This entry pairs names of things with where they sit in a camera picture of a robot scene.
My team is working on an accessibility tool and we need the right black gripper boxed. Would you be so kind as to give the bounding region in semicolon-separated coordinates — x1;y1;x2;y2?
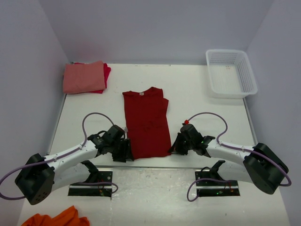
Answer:
169;133;195;156

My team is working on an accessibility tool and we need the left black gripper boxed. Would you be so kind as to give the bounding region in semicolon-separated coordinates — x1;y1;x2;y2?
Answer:
109;137;134;162

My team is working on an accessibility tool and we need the dark red t shirt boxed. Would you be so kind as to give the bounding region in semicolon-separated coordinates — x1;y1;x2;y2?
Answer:
122;87;171;160

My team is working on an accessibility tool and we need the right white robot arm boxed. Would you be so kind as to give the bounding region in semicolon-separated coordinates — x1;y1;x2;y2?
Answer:
169;124;292;194

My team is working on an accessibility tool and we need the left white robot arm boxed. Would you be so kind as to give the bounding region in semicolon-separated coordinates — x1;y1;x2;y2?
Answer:
15;125;134;205

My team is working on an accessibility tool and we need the folded pink t shirt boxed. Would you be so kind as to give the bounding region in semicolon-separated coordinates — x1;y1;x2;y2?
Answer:
63;61;106;94

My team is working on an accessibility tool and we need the folded red t shirt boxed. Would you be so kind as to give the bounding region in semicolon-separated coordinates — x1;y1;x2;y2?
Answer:
103;63;111;89

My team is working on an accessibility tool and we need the white plastic basket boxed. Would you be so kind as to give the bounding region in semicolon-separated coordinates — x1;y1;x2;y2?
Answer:
206;49;258;98

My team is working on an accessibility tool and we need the orange t shirt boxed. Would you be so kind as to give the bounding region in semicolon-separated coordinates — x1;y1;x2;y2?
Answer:
22;206;90;226

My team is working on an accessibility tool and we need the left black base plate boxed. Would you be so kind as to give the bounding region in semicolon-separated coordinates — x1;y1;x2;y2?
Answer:
68;169;113;198

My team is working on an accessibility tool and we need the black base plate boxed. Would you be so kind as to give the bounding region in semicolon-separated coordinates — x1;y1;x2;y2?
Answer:
68;169;113;198
196;180;240;197

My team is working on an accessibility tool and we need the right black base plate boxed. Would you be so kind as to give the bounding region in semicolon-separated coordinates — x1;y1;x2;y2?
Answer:
196;180;240;197

